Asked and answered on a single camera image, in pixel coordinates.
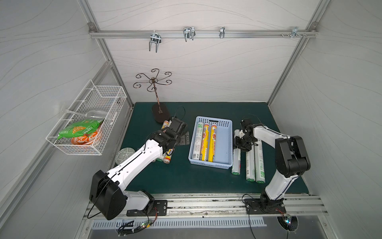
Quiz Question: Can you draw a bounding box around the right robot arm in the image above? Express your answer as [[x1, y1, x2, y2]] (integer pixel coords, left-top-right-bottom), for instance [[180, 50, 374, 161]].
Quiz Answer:
[[233, 124, 311, 210]]

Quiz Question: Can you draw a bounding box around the white vented cable duct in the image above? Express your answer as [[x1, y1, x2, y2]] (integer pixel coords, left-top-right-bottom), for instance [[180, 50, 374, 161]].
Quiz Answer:
[[91, 217, 267, 231]]

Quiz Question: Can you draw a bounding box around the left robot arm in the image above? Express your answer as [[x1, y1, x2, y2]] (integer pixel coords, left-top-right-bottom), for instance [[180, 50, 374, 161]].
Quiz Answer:
[[90, 123, 186, 220]]

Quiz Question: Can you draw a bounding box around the light blue plastic basket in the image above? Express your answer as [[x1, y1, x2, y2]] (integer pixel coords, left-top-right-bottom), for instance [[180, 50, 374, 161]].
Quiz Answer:
[[189, 116, 233, 169]]

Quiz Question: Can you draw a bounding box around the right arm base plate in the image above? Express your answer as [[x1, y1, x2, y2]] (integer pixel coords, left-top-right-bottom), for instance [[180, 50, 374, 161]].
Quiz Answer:
[[242, 198, 287, 215]]

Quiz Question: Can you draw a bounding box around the double metal hook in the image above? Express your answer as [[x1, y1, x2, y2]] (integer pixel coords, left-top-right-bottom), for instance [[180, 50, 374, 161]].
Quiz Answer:
[[183, 26, 196, 42], [149, 32, 162, 53]]

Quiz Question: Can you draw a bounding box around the metal hook right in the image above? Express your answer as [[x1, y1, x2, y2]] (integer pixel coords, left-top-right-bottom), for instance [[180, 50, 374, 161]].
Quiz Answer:
[[280, 27, 307, 39]]

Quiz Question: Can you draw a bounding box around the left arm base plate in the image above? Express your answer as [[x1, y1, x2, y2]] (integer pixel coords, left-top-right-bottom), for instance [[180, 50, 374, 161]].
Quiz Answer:
[[126, 200, 168, 217]]

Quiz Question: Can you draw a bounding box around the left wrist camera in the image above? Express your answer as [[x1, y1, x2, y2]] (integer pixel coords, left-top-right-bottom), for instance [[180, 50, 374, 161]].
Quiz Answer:
[[169, 118, 187, 134]]

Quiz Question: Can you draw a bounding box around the brown metal hook stand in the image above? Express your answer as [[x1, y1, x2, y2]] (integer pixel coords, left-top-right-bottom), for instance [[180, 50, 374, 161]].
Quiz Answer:
[[133, 68, 173, 123]]

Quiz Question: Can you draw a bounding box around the double metal hook middle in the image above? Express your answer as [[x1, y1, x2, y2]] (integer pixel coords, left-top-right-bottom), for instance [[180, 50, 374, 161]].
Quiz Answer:
[[183, 26, 196, 42]]

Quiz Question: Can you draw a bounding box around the left base cable bundle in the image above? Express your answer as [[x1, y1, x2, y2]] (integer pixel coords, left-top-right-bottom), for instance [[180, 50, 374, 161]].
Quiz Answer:
[[117, 206, 159, 237]]

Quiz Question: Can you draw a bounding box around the single metal hook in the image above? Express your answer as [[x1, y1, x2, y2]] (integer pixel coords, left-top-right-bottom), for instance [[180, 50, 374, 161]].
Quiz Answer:
[[219, 26, 225, 39]]

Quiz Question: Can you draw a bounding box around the white wire wall basket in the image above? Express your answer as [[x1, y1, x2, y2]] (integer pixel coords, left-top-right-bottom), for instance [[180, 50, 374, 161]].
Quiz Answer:
[[46, 80, 126, 155]]

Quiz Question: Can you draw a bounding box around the right base cable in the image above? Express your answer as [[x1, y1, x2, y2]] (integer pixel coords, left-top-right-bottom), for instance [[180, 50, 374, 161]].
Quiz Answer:
[[241, 192, 258, 239]]

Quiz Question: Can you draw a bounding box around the aluminium top rail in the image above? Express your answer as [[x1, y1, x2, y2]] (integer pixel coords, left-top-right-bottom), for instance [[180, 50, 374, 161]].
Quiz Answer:
[[90, 29, 319, 40]]

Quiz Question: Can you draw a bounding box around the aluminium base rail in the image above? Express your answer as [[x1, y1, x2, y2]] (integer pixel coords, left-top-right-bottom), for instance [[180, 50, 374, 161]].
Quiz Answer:
[[153, 193, 329, 218]]

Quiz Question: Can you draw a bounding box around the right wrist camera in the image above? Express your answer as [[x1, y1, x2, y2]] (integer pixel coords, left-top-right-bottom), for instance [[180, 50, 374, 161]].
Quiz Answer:
[[240, 118, 253, 130]]

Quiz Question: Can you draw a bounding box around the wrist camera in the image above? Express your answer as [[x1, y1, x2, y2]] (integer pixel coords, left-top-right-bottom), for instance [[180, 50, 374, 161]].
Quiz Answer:
[[240, 118, 253, 130], [169, 118, 187, 134]]

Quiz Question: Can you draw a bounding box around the green snack bag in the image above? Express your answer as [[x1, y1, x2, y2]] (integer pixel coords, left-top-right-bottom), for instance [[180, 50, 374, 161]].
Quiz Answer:
[[57, 119, 103, 139]]

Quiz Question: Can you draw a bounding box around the double metal hook left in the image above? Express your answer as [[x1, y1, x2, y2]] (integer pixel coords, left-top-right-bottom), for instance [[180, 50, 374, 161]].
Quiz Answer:
[[149, 32, 162, 53]]

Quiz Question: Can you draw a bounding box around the orange snack bag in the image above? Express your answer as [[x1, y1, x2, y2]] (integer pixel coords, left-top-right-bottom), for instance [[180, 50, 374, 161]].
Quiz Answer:
[[71, 129, 100, 145]]

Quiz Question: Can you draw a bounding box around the white green wrap roll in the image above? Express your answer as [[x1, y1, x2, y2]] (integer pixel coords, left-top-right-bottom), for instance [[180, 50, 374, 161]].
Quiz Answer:
[[254, 140, 266, 184], [156, 152, 167, 162], [246, 146, 256, 182], [231, 129, 241, 175], [192, 122, 204, 160]]

